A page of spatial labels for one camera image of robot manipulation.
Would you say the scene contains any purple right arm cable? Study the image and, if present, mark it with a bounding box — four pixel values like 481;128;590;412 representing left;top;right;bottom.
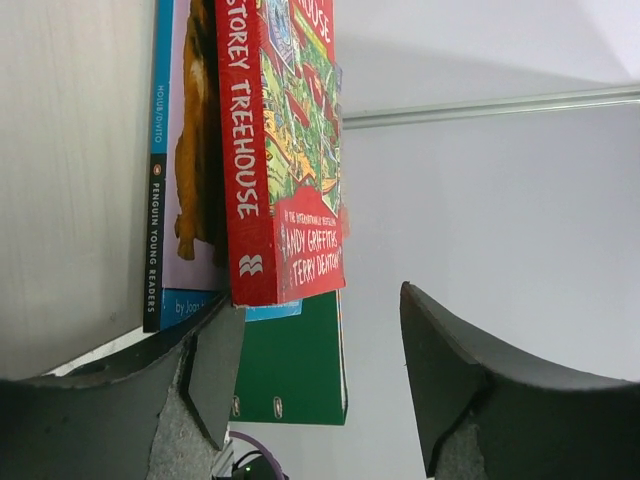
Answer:
227;430;286;480

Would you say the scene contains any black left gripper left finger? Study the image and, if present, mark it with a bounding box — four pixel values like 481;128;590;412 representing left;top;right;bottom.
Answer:
1;298;245;479

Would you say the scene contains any green lever arch file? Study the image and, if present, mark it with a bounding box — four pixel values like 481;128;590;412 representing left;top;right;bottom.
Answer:
230;291;348;426

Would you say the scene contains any Why Do Dogs Bark book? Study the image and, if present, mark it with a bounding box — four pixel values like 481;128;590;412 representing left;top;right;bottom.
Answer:
141;0;304;334

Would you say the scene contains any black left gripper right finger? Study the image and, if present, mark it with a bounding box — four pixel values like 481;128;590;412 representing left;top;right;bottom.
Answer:
400;283;639;479

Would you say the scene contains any white two-tier shelf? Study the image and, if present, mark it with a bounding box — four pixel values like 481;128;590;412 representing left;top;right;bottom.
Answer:
1;1;161;380

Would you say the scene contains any red 13-Storey Treehouse book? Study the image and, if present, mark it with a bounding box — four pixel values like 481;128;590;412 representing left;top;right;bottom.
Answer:
216;1;346;307

